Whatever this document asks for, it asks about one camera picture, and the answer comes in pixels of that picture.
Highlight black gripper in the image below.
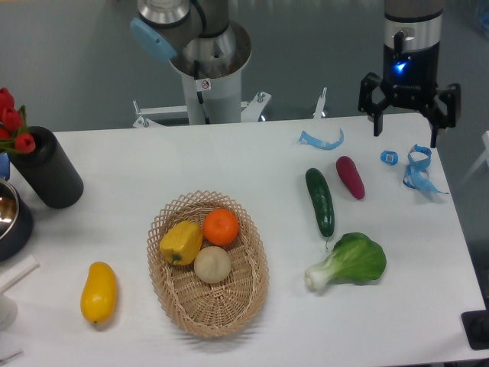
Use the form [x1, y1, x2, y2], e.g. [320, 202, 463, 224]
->
[358, 1, 461, 148]

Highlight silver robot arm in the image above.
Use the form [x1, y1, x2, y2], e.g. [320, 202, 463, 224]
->
[130, 1, 461, 137]

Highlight woven wicker basket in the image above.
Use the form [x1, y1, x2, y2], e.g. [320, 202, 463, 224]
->
[147, 190, 269, 338]

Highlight yellow bell pepper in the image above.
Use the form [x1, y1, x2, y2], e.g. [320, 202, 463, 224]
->
[160, 220, 203, 265]

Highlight small blue tape roll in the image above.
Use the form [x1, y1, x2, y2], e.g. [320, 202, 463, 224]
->
[381, 150, 399, 166]

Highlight blue tangled tape strip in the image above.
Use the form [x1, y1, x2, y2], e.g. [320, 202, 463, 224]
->
[403, 145, 449, 194]

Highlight purple sweet potato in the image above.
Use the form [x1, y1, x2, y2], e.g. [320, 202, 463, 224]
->
[335, 156, 365, 200]

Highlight blue tape strip curved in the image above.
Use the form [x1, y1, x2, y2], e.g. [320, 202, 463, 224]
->
[297, 128, 345, 151]

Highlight green cucumber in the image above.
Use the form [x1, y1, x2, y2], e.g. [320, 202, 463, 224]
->
[305, 167, 335, 252]

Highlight green bok choy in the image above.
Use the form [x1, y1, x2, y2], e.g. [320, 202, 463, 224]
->
[304, 232, 387, 291]

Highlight orange fruit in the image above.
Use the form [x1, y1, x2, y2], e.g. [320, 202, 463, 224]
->
[202, 209, 239, 246]

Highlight black device at right edge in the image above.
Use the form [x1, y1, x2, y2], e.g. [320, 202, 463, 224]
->
[461, 310, 488, 350]

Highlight yellow mango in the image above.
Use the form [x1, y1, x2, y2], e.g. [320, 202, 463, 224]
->
[80, 261, 118, 324]

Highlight black cylindrical vase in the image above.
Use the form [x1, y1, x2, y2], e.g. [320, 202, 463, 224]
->
[8, 126, 84, 209]

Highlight red tulip flowers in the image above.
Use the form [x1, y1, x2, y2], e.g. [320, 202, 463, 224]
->
[0, 87, 36, 154]

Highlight dark metal bowl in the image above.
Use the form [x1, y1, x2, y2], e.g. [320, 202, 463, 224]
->
[0, 179, 34, 261]

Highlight white stand at left edge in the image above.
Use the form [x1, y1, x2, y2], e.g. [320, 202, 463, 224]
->
[1, 255, 40, 330]

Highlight white mounting bracket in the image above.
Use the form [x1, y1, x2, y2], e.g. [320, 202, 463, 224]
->
[131, 87, 329, 128]

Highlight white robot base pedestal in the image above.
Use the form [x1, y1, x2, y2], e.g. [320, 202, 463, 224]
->
[170, 55, 248, 125]

